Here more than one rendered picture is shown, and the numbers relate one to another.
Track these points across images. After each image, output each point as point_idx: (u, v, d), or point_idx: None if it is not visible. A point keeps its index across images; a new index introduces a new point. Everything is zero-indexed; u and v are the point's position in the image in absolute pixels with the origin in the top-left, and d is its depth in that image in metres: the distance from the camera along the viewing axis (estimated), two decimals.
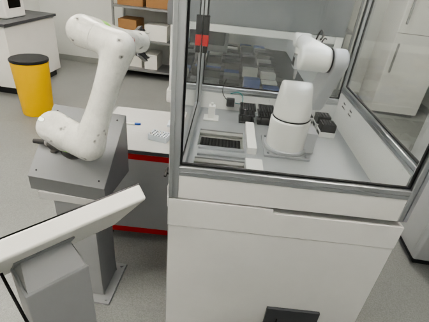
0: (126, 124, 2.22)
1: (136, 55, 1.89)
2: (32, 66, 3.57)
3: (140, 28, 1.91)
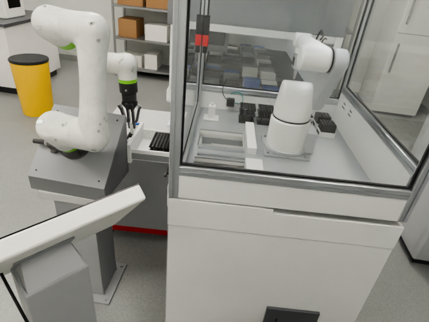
0: (126, 124, 2.22)
1: (141, 108, 1.72)
2: (32, 66, 3.57)
3: (124, 115, 1.77)
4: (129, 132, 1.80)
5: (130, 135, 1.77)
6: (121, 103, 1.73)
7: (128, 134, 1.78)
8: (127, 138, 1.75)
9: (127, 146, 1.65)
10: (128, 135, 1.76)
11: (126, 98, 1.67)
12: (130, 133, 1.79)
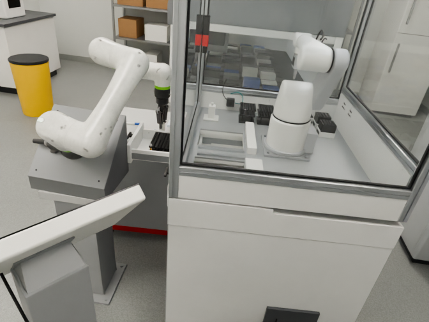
0: (126, 124, 2.22)
1: (168, 106, 2.04)
2: (32, 66, 3.57)
3: (157, 119, 1.99)
4: (129, 132, 1.80)
5: (130, 135, 1.77)
6: (158, 109, 1.95)
7: (128, 134, 1.78)
8: (127, 138, 1.75)
9: (127, 146, 1.65)
10: (128, 135, 1.76)
11: (167, 101, 1.95)
12: (130, 133, 1.79)
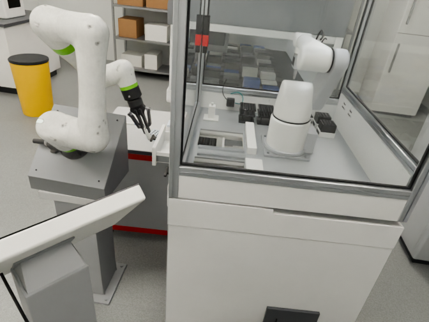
0: (126, 124, 2.22)
1: (149, 110, 1.69)
2: (32, 66, 3.57)
3: (137, 122, 1.75)
4: (152, 135, 1.80)
5: (154, 138, 1.77)
6: (131, 111, 1.71)
7: (152, 137, 1.78)
8: (151, 140, 1.75)
9: (153, 149, 1.65)
10: (152, 138, 1.76)
11: (132, 103, 1.65)
12: (153, 136, 1.79)
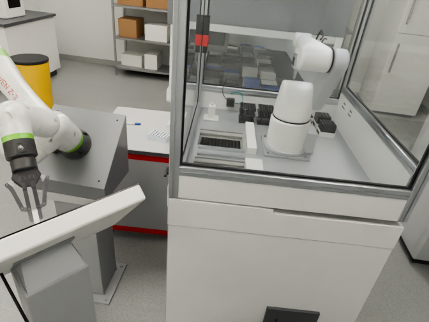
0: (126, 124, 2.22)
1: (6, 187, 1.02)
2: (32, 66, 3.57)
3: (43, 197, 1.05)
4: None
5: None
6: (42, 176, 1.07)
7: None
8: None
9: None
10: None
11: None
12: None
